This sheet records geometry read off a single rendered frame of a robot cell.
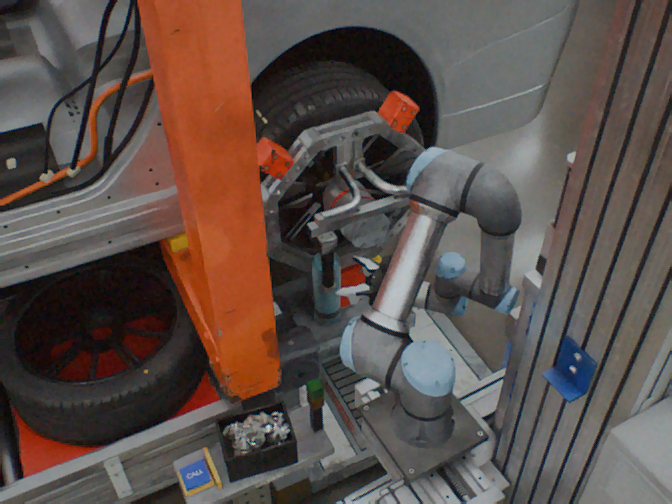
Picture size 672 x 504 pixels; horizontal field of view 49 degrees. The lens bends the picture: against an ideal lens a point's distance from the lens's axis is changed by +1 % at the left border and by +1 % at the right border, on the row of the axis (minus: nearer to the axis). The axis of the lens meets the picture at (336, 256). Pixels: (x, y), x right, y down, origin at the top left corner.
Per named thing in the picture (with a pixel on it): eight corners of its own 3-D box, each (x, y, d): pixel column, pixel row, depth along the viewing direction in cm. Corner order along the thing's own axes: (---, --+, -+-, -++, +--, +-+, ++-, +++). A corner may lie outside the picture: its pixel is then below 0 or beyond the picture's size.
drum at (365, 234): (358, 203, 236) (359, 168, 226) (391, 243, 222) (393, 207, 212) (319, 216, 231) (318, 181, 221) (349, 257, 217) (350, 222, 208)
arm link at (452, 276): (484, 261, 189) (479, 290, 196) (445, 245, 193) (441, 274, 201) (470, 280, 184) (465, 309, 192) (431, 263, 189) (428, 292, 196)
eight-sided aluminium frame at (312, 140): (409, 231, 256) (420, 95, 218) (419, 242, 251) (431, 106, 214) (265, 281, 239) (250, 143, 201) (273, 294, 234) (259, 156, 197)
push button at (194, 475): (204, 462, 205) (202, 458, 203) (212, 483, 200) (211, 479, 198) (179, 472, 202) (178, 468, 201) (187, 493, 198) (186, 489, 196)
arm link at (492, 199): (539, 169, 152) (522, 293, 191) (490, 153, 156) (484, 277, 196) (514, 209, 147) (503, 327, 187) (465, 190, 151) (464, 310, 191)
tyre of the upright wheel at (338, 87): (383, 28, 228) (186, 104, 214) (422, 61, 213) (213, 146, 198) (397, 185, 276) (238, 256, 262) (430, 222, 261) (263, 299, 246)
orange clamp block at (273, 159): (285, 148, 209) (262, 135, 203) (296, 162, 204) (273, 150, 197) (270, 166, 211) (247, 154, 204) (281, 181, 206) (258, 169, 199)
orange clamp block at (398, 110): (391, 121, 221) (407, 96, 217) (404, 134, 216) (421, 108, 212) (375, 114, 216) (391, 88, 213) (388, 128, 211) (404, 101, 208)
